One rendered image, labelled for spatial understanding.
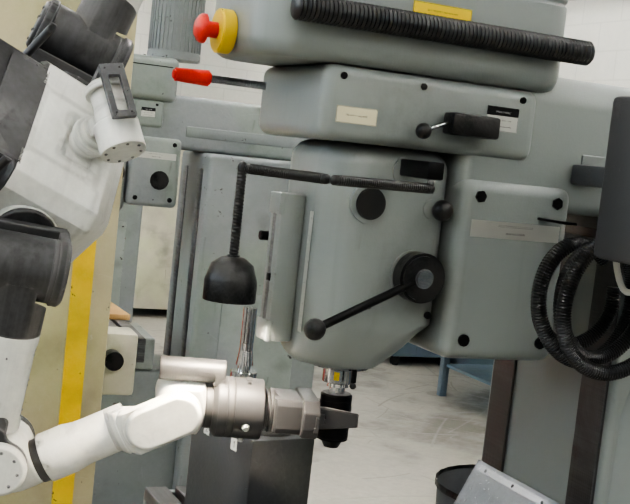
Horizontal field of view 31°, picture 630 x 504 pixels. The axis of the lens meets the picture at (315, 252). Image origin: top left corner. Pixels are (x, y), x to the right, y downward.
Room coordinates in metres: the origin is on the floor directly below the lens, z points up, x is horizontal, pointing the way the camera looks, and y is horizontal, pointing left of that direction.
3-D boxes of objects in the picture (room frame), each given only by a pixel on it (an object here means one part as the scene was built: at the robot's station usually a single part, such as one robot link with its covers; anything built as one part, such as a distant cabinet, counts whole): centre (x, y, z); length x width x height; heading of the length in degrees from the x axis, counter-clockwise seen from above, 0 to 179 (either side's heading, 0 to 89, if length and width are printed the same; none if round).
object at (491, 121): (1.57, -0.17, 1.66); 0.12 x 0.04 x 0.04; 114
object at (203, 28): (1.56, 0.18, 1.76); 0.04 x 0.03 x 0.04; 24
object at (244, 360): (1.98, 0.10, 1.27); 0.03 x 0.03 x 0.11
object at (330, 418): (1.63, -0.06, 1.23); 0.06 x 0.02 x 0.03; 99
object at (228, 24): (1.57, 0.16, 1.76); 0.06 x 0.02 x 0.06; 24
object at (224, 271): (1.54, 0.11, 1.43); 0.07 x 0.07 x 0.06
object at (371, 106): (1.68, -0.09, 1.68); 0.34 x 0.24 x 0.10; 114
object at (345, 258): (1.67, -0.06, 1.47); 0.21 x 0.19 x 0.32; 24
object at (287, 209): (1.62, 0.05, 1.45); 0.04 x 0.04 x 0.21; 24
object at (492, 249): (1.74, -0.23, 1.47); 0.24 x 0.19 x 0.26; 24
